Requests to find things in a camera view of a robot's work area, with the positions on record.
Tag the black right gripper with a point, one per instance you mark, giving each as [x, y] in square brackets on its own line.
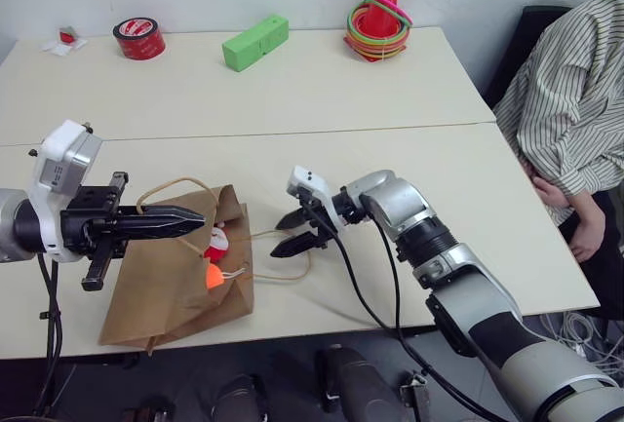
[314, 222]

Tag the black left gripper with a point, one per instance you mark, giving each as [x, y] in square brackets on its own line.
[83, 227]

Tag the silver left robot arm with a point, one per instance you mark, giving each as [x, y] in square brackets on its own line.
[11, 227]

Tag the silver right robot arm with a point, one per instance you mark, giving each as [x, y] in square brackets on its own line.
[487, 295]

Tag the red and white plush toy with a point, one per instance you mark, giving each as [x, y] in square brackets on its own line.
[218, 244]

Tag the brown paper bag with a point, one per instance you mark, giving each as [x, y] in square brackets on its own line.
[166, 295]

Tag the orange plush toy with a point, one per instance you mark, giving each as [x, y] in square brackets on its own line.
[213, 278]

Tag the person's bare hand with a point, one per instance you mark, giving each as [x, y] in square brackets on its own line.
[553, 193]
[591, 232]

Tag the large dark rounded shape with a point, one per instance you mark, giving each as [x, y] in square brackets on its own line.
[348, 378]

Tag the small dark rounded shape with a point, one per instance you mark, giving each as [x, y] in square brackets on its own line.
[239, 400]

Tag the red tape roll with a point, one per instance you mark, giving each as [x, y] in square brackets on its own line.
[140, 38]

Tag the green rectangular block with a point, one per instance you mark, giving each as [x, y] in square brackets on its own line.
[253, 44]

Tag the white paper packet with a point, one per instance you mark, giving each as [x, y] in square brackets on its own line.
[61, 48]

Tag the orange traffic cone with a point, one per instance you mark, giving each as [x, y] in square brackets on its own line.
[383, 8]

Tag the black chair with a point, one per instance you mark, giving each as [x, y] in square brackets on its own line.
[517, 51]

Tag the person in striped shirt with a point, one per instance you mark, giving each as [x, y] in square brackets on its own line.
[570, 95]

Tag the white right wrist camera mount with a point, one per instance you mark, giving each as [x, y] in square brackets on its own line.
[314, 188]

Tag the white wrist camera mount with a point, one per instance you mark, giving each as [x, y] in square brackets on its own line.
[314, 188]
[53, 159]

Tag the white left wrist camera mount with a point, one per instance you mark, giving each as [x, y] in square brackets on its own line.
[53, 159]

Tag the dark metal bracket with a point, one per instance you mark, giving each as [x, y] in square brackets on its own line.
[414, 393]

